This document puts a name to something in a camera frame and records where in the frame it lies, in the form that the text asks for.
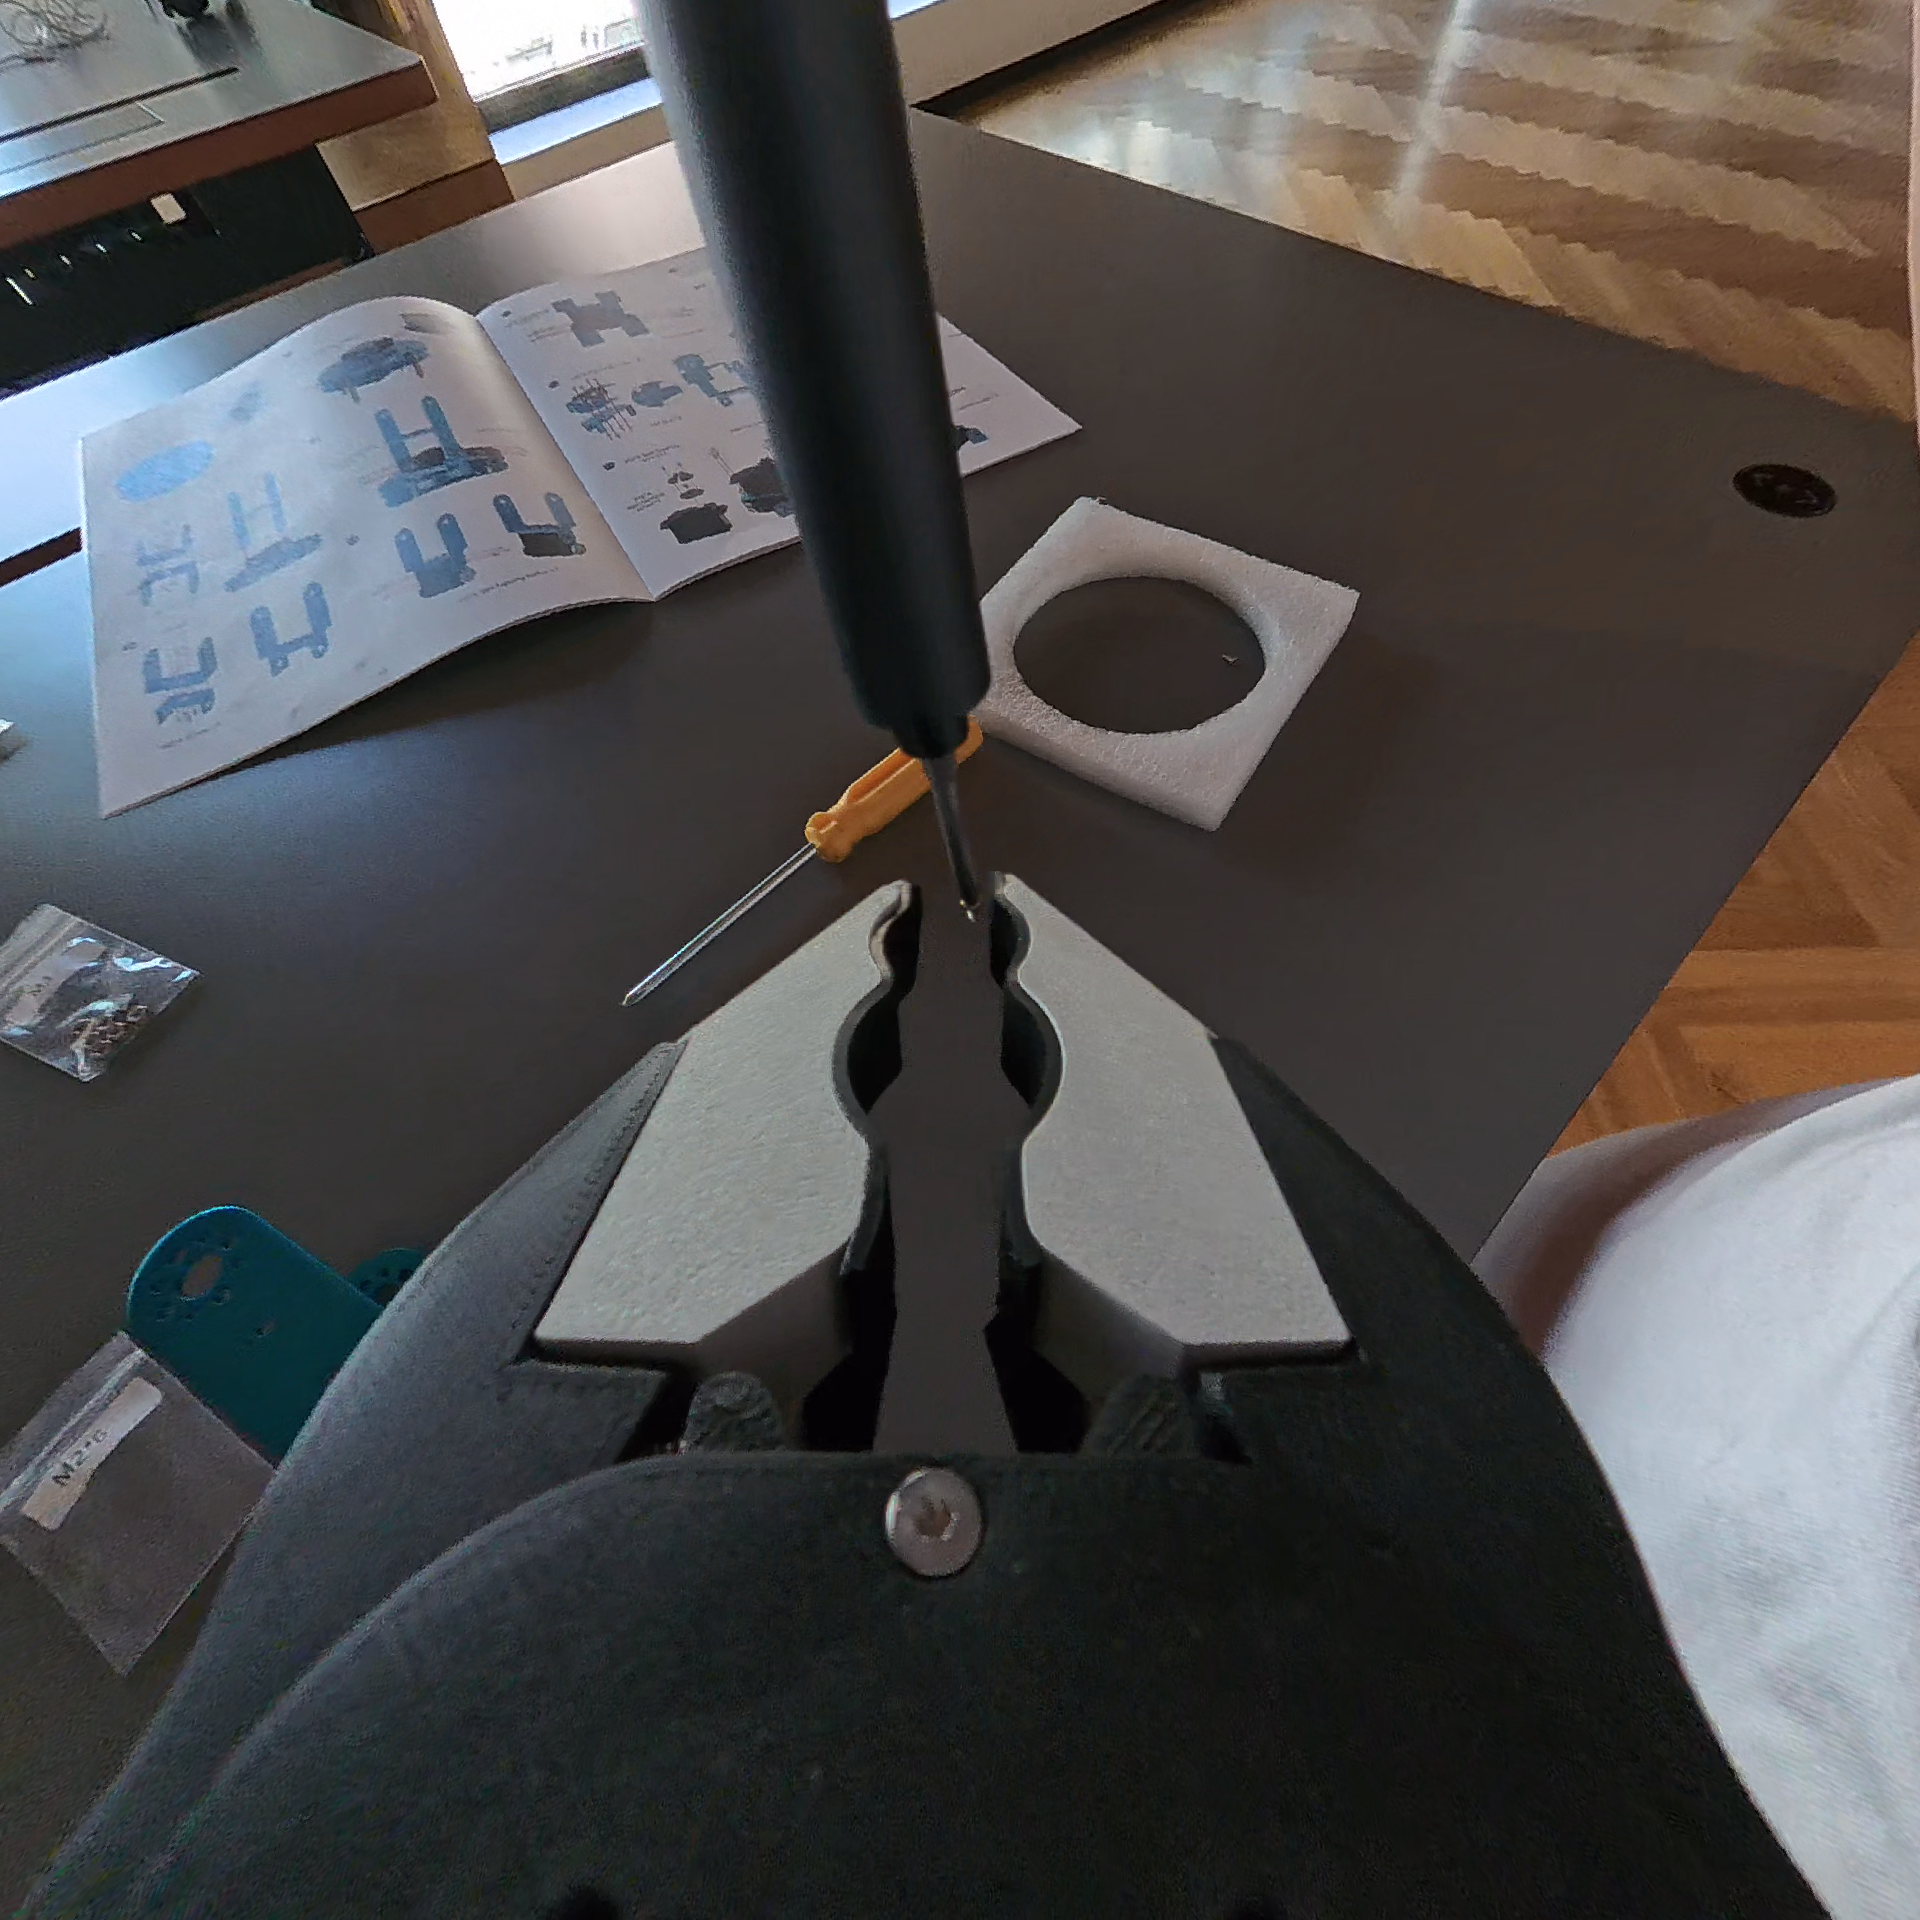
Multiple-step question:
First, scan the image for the black under-desk tray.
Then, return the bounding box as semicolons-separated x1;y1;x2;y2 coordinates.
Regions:
0;151;367;383

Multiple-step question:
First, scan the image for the clear bag of nuts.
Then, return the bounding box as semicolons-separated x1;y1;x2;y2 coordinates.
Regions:
0;903;201;1081

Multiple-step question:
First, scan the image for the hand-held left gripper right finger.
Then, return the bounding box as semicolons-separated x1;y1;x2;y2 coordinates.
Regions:
982;872;1356;1377

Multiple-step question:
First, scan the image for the open instruction booklet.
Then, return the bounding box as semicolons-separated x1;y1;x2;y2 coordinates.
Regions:
77;246;1081;819

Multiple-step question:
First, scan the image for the grey table with wood edge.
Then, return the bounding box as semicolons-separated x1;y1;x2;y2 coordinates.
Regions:
0;0;441;248

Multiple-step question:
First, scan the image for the white foam square with hole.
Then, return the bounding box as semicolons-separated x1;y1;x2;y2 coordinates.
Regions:
976;495;1362;835

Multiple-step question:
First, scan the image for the dark grey desk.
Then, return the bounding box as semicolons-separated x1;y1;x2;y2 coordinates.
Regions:
0;105;1920;1877

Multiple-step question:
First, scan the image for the yellow handled screwdriver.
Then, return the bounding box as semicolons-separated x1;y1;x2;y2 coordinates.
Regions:
621;719;984;1008

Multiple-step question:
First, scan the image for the clear labelled zip bag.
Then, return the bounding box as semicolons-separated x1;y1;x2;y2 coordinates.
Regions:
0;1334;279;1672

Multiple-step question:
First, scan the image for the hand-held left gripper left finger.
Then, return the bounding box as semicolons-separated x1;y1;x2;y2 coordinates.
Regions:
527;877;922;1377

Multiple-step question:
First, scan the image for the black electric screwdriver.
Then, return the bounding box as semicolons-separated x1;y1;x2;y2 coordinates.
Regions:
638;0;992;920

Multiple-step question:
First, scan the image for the blue metal bracket with servo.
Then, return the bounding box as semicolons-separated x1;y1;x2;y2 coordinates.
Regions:
122;1205;429;1465

